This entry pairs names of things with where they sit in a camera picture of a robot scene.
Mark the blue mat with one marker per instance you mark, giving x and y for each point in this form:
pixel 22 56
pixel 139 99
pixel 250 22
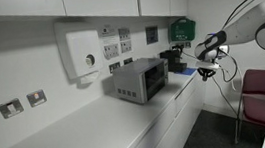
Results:
pixel 186 72

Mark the white base cabinets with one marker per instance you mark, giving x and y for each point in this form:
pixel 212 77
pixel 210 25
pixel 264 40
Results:
pixel 166 137

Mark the wall socket with plug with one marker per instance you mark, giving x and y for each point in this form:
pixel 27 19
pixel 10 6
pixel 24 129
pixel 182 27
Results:
pixel 183 45

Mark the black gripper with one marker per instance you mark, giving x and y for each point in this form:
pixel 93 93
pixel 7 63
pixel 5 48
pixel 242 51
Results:
pixel 207 71

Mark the steel socket with orange sticker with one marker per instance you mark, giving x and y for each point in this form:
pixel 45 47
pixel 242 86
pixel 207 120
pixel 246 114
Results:
pixel 36 98

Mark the dark double wall socket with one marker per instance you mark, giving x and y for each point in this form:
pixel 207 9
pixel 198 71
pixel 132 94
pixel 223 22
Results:
pixel 115 67
pixel 128 61

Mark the white paper towel dispenser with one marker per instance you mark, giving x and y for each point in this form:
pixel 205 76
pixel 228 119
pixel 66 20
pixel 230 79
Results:
pixel 79 50

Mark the dark framed wall notice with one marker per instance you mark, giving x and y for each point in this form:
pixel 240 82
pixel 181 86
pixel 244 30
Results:
pixel 152 34

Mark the green first aid kit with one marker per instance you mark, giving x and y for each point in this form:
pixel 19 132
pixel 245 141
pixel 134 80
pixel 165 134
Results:
pixel 183 29

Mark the white wall cabinets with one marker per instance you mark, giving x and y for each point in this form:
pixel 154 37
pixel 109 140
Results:
pixel 97 0

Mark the small white picture poster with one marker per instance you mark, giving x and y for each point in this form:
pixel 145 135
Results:
pixel 126 46

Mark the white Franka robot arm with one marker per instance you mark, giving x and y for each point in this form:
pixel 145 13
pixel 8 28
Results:
pixel 244 27

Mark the plain steel wall socket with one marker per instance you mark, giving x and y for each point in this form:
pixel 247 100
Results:
pixel 10 108

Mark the white paper towel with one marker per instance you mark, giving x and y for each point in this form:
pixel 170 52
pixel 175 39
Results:
pixel 90 78

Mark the black coffee machine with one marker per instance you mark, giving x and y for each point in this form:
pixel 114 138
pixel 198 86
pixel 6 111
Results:
pixel 173 61

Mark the small grey picture poster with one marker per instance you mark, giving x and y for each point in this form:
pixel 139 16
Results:
pixel 124 34

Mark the tall white instruction poster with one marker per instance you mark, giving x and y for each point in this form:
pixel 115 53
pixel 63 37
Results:
pixel 110 41

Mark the silver microwave oven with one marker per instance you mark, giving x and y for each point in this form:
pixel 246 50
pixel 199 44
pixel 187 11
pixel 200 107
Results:
pixel 133 82

